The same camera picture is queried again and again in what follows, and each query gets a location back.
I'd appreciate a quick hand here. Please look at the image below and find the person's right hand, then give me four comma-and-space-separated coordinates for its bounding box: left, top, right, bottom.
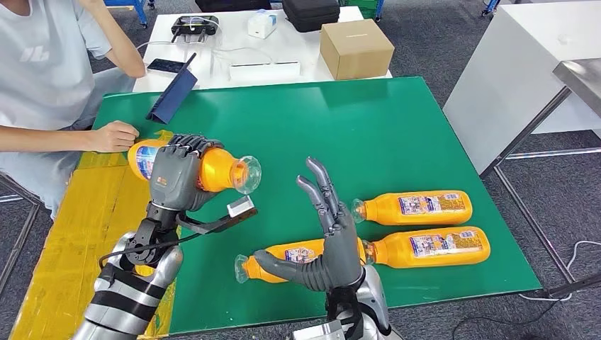
90, 120, 141, 154

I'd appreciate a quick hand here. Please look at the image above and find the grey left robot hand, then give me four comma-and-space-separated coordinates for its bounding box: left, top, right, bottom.
149, 135, 225, 212

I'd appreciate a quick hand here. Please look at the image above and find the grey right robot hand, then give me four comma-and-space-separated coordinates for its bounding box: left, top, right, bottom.
253, 157, 367, 293

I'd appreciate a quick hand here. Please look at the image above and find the orange detergent bottle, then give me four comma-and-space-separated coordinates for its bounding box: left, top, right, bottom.
128, 138, 262, 196
361, 226, 492, 270
351, 189, 473, 227
233, 237, 367, 285

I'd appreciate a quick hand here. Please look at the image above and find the blue tablet case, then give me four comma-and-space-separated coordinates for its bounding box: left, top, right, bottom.
146, 52, 198, 125

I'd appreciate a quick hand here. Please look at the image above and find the black phone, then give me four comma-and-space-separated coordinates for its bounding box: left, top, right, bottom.
147, 58, 187, 74

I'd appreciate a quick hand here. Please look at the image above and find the person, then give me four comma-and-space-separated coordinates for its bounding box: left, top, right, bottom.
0, 0, 147, 222

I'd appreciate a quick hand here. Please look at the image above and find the green table mat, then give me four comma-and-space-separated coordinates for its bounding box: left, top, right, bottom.
91, 76, 543, 336

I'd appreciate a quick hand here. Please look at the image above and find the white power strip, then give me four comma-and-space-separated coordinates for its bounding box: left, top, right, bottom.
228, 61, 302, 85

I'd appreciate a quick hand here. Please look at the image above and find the white table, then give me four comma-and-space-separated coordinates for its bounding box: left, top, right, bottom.
133, 5, 393, 93

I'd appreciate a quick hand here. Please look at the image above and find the black bag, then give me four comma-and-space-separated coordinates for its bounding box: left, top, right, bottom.
194, 0, 272, 12

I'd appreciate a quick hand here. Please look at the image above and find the white tissue box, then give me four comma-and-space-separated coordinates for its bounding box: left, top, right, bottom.
247, 8, 278, 40

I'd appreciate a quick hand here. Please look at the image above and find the brown cardboard box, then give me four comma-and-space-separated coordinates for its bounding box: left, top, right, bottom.
320, 18, 395, 81

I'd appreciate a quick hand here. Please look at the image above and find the black hard case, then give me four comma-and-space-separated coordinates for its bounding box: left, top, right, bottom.
282, 0, 342, 33

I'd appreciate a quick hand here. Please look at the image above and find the white cabinet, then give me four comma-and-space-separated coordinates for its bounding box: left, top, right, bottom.
442, 1, 601, 176

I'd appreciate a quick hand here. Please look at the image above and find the green crate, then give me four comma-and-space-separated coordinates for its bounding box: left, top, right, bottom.
339, 0, 379, 18

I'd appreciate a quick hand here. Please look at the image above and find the steel table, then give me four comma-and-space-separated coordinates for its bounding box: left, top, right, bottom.
479, 57, 601, 300

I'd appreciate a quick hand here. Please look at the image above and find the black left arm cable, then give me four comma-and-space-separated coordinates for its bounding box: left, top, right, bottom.
97, 232, 201, 269

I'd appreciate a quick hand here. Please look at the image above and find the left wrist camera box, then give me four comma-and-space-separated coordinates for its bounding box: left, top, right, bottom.
176, 195, 259, 236

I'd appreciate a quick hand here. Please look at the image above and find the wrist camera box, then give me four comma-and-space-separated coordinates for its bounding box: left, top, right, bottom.
176, 195, 259, 236
291, 319, 347, 340

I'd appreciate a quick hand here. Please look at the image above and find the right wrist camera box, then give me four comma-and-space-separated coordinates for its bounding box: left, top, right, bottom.
291, 319, 347, 340

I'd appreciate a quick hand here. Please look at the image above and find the grey metal chair frame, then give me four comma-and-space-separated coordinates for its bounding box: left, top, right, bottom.
0, 171, 44, 297

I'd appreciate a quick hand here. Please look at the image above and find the white floor cable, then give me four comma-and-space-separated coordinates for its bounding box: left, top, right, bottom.
518, 240, 601, 302

